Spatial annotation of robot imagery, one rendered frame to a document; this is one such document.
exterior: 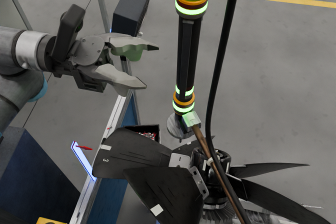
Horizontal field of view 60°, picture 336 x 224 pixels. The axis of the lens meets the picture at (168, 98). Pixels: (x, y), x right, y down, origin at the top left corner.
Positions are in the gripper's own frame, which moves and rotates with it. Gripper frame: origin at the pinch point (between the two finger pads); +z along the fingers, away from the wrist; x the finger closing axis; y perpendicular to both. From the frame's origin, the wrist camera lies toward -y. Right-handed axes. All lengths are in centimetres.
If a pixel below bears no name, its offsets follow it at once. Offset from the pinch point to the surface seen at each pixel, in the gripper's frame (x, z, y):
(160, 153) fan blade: -3.4, 0.5, 47.3
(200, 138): 7.0, 11.7, 11.3
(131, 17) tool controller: -58, -25, 42
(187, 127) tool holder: 5.1, 8.8, 11.4
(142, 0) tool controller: -70, -24, 43
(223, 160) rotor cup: -2.0, 19.6, 40.1
